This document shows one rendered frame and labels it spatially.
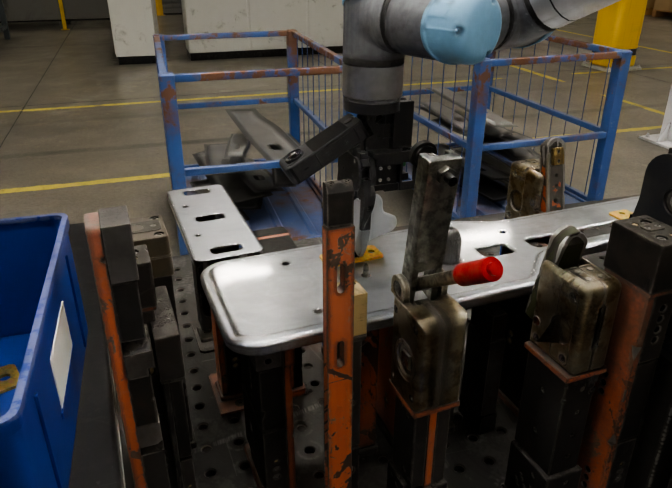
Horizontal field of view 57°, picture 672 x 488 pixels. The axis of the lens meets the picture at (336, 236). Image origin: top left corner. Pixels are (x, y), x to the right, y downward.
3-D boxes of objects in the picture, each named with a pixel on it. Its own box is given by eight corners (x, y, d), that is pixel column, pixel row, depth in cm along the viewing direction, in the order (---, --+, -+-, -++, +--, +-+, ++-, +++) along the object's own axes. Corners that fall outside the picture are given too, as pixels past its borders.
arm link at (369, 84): (357, 69, 71) (331, 58, 78) (356, 109, 73) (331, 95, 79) (415, 66, 73) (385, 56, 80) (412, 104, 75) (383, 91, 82)
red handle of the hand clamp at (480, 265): (430, 270, 69) (512, 251, 54) (435, 290, 68) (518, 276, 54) (397, 277, 67) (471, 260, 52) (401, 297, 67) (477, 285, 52)
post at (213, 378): (243, 368, 112) (231, 223, 99) (259, 406, 102) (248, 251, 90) (208, 376, 110) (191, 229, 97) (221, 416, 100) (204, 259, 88)
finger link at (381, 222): (400, 258, 84) (402, 193, 80) (360, 265, 82) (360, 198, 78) (389, 250, 86) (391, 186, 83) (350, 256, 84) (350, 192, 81)
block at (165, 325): (189, 458, 92) (165, 283, 79) (204, 522, 82) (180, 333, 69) (169, 464, 91) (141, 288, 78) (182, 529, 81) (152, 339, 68)
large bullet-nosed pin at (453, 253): (451, 262, 88) (455, 220, 85) (463, 272, 86) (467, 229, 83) (432, 266, 87) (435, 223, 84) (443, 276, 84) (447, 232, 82)
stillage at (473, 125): (372, 178, 405) (376, 26, 364) (479, 165, 428) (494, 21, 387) (461, 258, 302) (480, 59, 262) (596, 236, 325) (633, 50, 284)
